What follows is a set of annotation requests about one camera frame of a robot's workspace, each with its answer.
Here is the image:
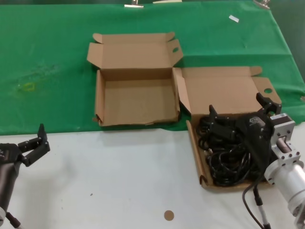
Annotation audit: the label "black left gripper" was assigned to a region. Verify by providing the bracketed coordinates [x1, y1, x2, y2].
[0, 123, 51, 168]

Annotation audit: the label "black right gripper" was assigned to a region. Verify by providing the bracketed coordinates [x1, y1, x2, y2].
[208, 92, 282, 170]

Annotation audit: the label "cardboard box with round hole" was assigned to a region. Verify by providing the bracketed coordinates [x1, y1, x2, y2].
[173, 66, 282, 193]

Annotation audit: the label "cardboard box with torn edge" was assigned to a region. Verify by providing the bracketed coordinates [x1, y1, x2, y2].
[86, 32, 184, 127]

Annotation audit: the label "green table cloth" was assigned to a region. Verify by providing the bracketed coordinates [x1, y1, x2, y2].
[0, 0, 305, 136]

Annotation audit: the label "tangled black power cables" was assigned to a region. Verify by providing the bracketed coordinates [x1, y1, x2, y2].
[195, 114, 270, 187]

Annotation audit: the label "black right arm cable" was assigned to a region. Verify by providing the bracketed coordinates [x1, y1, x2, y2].
[242, 177, 263, 229]

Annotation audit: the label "silver plug connector cable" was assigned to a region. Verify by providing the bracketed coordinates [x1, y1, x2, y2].
[253, 187, 272, 229]

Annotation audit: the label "left arm connector cable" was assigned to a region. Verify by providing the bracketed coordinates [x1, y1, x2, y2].
[5, 211, 23, 229]

